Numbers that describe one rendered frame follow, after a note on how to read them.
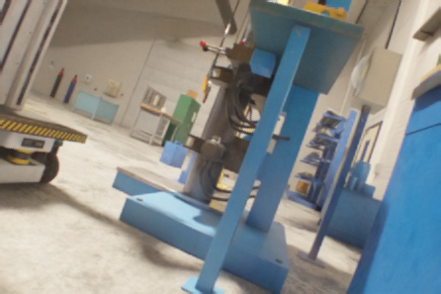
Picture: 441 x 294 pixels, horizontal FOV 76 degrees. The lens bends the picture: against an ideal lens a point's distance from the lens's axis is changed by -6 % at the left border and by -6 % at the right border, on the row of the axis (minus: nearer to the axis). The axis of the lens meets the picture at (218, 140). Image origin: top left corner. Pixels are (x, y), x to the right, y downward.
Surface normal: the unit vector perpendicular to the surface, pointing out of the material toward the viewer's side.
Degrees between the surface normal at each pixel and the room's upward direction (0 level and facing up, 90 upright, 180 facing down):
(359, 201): 90
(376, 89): 90
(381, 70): 90
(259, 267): 90
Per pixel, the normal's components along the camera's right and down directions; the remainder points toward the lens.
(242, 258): -0.19, -0.11
